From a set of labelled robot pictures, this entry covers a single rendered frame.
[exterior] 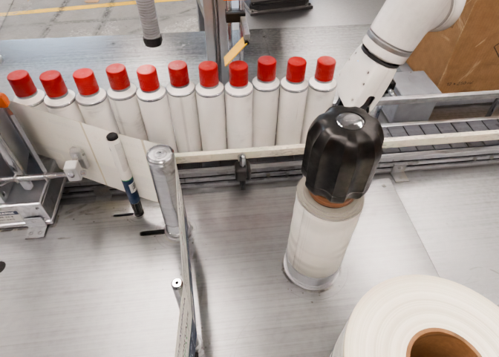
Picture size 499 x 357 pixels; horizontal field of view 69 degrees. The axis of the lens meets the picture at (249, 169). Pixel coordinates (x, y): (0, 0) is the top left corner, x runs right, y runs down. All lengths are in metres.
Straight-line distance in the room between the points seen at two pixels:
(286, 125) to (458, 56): 0.51
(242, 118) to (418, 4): 0.33
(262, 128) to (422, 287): 0.40
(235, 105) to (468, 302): 0.45
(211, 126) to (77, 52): 0.71
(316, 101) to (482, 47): 0.51
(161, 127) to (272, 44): 0.65
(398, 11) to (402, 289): 0.41
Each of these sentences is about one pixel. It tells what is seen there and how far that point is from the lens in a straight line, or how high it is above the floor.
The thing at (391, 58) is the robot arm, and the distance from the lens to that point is 0.67.
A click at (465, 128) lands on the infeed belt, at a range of 0.96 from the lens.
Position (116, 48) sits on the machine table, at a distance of 1.29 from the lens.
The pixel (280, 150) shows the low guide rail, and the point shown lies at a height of 0.91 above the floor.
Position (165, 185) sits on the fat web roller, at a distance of 0.53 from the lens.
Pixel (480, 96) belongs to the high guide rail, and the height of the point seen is 0.96.
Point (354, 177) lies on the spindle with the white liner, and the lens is 0.40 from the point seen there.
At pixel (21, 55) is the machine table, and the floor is 0.83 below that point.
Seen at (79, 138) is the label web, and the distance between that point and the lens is 0.64.
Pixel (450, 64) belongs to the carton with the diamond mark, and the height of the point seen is 0.94.
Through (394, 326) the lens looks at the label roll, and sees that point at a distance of 0.44.
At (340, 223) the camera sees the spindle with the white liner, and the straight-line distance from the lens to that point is 0.45.
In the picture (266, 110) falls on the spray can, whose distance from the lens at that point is 0.69.
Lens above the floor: 1.41
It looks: 47 degrees down
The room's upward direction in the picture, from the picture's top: 1 degrees clockwise
